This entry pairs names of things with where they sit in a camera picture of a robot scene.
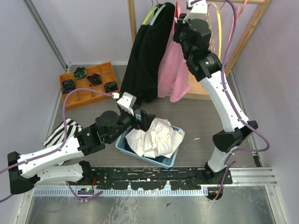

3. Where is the aluminium rail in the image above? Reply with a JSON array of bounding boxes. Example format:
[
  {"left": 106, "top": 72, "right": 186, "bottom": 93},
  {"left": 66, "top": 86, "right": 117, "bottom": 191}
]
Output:
[{"left": 25, "top": 167, "right": 277, "bottom": 200}]

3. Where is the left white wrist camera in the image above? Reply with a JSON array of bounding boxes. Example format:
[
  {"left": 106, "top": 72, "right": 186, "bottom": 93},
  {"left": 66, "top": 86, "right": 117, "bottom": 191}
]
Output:
[{"left": 112, "top": 92, "right": 136, "bottom": 116}]

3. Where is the black t shirt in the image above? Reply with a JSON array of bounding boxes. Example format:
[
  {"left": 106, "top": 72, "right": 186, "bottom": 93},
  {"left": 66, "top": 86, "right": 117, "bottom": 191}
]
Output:
[{"left": 121, "top": 2, "right": 175, "bottom": 105}]

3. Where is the green black rolled sock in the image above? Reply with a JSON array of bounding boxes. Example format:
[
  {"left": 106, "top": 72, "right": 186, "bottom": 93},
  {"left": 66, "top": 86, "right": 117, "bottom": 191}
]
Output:
[{"left": 73, "top": 67, "right": 87, "bottom": 80}]

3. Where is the mint green hanger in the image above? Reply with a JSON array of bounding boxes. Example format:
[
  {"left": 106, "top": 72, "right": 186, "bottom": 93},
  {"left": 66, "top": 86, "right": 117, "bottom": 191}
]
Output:
[{"left": 149, "top": 4, "right": 166, "bottom": 26}]

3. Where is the yellow hanger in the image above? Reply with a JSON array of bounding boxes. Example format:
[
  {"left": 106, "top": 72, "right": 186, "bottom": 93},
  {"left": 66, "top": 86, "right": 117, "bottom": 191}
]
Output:
[{"left": 206, "top": 2, "right": 225, "bottom": 59}]

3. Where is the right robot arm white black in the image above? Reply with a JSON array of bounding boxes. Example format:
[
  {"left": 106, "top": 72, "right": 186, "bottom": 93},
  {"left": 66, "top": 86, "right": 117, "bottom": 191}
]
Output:
[{"left": 173, "top": 14, "right": 258, "bottom": 184}]

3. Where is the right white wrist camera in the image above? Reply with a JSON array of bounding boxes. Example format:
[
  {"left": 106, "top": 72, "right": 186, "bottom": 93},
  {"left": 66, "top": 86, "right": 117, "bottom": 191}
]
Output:
[{"left": 183, "top": 0, "right": 207, "bottom": 23}]

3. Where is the white t shirt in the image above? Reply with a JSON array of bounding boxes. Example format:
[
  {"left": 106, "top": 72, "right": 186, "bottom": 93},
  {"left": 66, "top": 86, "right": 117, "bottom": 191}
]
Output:
[{"left": 125, "top": 118, "right": 185, "bottom": 158}]

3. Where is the pink t shirt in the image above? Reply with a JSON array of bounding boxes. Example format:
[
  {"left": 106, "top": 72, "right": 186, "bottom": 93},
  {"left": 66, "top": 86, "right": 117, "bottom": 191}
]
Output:
[{"left": 157, "top": 0, "right": 190, "bottom": 103}]

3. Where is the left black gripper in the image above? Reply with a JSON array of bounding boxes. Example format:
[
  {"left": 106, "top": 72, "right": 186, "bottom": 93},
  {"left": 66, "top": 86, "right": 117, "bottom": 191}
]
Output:
[{"left": 108, "top": 105, "right": 156, "bottom": 144}]

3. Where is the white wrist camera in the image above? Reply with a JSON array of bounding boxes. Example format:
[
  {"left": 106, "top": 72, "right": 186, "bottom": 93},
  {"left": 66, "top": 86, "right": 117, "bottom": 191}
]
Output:
[
  {"left": 112, "top": 92, "right": 136, "bottom": 116},
  {"left": 183, "top": 0, "right": 207, "bottom": 23}
]

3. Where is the pink plastic hanger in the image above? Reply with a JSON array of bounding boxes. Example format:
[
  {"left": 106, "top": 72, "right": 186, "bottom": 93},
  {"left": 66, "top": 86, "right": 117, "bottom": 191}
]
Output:
[{"left": 227, "top": 0, "right": 248, "bottom": 46}]

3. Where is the wooden clothes rack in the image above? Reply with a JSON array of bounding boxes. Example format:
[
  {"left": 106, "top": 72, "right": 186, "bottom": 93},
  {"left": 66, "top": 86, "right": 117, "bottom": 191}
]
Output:
[{"left": 127, "top": 0, "right": 273, "bottom": 101}]

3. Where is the orange wooden divider tray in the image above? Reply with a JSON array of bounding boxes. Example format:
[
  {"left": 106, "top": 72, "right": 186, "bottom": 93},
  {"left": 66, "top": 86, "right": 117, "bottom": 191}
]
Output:
[{"left": 60, "top": 62, "right": 119, "bottom": 110}]

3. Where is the light blue plastic basket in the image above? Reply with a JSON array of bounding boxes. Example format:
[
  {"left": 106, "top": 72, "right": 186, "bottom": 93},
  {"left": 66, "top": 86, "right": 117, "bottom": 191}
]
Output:
[{"left": 115, "top": 118, "right": 185, "bottom": 168}]

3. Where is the black white striped cloth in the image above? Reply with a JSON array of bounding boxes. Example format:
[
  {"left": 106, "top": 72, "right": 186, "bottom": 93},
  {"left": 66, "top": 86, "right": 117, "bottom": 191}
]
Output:
[{"left": 43, "top": 118, "right": 84, "bottom": 166}]

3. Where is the navy blue t shirt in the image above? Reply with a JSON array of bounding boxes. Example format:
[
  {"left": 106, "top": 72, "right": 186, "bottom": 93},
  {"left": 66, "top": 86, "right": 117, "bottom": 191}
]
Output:
[{"left": 115, "top": 132, "right": 178, "bottom": 168}]

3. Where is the black mounting base plate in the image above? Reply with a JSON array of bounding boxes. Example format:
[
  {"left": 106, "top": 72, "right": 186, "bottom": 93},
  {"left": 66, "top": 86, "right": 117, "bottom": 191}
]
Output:
[{"left": 77, "top": 166, "right": 233, "bottom": 191}]

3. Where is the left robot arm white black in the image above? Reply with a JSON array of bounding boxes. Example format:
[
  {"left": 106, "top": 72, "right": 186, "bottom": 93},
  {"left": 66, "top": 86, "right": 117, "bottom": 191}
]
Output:
[{"left": 7, "top": 110, "right": 155, "bottom": 195}]

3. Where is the lime green hanger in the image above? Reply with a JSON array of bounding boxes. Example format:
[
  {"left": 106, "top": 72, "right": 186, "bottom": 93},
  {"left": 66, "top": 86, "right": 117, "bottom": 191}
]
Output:
[{"left": 142, "top": 0, "right": 159, "bottom": 25}]

